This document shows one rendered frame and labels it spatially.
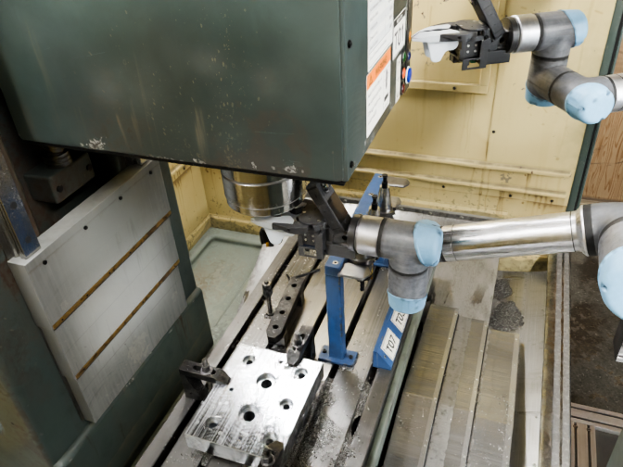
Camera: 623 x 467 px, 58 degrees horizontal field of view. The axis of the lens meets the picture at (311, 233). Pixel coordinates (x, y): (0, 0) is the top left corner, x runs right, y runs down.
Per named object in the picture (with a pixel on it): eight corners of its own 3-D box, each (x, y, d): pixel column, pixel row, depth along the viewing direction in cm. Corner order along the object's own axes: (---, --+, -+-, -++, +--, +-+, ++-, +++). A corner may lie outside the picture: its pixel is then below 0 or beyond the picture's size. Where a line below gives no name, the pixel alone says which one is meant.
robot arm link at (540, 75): (542, 116, 120) (553, 65, 114) (515, 97, 129) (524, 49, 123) (576, 111, 121) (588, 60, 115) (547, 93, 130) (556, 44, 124)
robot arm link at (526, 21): (542, 18, 112) (523, 8, 118) (520, 20, 111) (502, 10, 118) (536, 56, 116) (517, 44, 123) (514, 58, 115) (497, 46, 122)
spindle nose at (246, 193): (241, 173, 119) (234, 119, 112) (315, 178, 115) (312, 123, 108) (213, 214, 106) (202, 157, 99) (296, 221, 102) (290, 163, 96)
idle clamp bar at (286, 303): (306, 294, 177) (305, 278, 173) (281, 354, 157) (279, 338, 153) (291, 292, 178) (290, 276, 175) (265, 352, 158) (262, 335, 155)
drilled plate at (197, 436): (324, 376, 145) (323, 362, 142) (280, 475, 123) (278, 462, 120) (243, 356, 152) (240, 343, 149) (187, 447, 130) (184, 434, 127)
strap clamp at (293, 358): (316, 354, 156) (312, 314, 148) (298, 391, 146) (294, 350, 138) (304, 352, 157) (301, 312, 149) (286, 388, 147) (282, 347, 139)
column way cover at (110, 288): (194, 304, 176) (158, 156, 147) (97, 428, 140) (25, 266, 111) (180, 300, 178) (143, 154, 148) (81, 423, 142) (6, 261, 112)
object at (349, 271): (373, 269, 136) (373, 266, 136) (366, 283, 132) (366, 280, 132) (345, 264, 139) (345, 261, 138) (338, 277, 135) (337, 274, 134)
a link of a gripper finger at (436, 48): (414, 67, 113) (458, 62, 114) (416, 36, 110) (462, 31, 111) (410, 62, 116) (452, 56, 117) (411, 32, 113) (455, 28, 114)
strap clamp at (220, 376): (236, 399, 145) (228, 359, 136) (231, 410, 142) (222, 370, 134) (192, 387, 149) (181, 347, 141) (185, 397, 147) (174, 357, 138)
